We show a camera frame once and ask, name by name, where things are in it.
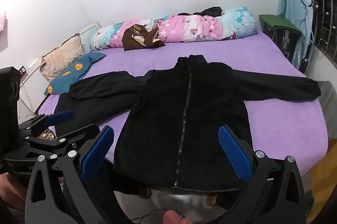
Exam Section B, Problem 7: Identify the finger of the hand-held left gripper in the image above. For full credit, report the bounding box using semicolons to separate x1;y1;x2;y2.
25;124;100;158
17;110;75;135

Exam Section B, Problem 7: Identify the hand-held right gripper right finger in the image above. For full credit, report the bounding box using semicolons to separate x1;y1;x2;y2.
218;125;307;224

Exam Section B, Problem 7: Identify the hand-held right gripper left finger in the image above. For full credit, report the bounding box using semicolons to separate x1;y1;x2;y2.
25;126;124;224

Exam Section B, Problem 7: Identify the black smooth garment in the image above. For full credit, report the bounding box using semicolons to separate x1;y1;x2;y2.
54;92;132;135

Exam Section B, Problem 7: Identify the black fleece zip jacket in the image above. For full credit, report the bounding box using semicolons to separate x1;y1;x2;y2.
69;55;322;191

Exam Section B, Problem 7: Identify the person's left hand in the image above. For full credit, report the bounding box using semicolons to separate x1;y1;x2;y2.
0;173;25;211

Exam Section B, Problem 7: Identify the blue lemon print pillow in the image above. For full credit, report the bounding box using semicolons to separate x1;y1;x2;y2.
44;52;107;95

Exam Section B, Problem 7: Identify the bed with purple sheet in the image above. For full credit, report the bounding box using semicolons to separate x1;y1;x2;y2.
34;30;331;182

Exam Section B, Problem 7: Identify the beige pillow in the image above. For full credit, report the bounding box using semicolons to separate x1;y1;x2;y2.
39;34;84;82

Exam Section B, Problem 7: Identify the pink bag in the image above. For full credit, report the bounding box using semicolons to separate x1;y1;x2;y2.
0;11;6;37

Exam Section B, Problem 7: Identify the person's bare foot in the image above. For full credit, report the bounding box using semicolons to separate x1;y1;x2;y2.
163;209;191;224

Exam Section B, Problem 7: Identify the white headboard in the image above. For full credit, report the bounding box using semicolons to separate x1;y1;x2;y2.
79;22;102;52

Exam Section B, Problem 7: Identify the brown printed garment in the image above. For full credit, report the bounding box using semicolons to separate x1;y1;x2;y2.
122;24;166;51

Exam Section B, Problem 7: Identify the black storage box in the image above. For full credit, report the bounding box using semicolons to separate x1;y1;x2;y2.
263;26;302;63

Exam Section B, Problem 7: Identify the rolled floral quilt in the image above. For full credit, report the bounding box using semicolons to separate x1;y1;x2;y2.
90;6;258;52

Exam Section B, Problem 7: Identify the green cloth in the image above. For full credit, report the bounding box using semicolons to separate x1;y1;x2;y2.
259;14;301;35

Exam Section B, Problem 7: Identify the small black garment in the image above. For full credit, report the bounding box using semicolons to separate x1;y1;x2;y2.
178;6;224;17

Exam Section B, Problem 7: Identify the metal window grille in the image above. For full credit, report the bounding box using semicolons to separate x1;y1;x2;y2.
308;0;337;69

